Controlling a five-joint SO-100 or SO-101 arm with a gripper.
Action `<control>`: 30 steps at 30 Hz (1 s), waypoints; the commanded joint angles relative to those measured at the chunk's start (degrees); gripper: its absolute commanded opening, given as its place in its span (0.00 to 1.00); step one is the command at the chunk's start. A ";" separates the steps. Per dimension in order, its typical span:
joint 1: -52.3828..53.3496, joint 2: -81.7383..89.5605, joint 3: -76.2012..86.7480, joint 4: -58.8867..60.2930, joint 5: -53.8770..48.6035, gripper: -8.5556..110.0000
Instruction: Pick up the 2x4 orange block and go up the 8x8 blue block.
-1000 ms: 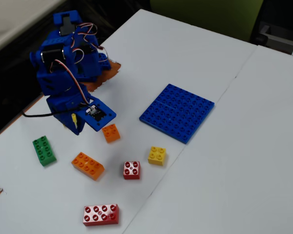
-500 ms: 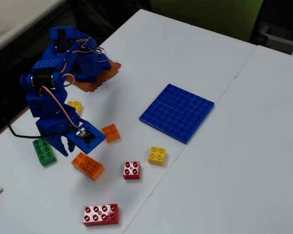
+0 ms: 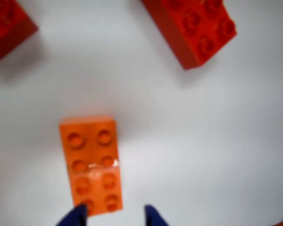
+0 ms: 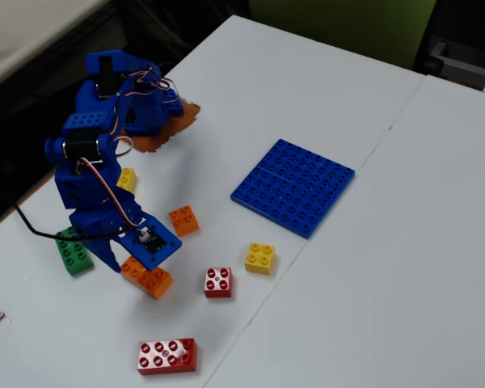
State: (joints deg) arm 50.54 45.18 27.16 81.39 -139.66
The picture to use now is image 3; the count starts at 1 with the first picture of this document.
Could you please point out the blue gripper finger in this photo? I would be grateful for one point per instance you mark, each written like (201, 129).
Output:
(154, 217)
(73, 216)

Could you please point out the orange 2x4 toy block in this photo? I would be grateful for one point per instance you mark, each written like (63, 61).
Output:
(92, 155)

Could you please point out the red 2x4 toy block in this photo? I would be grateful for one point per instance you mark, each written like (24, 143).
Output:
(198, 28)

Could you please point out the red 2x2 toy block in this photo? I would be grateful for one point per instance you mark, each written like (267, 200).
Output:
(7, 26)

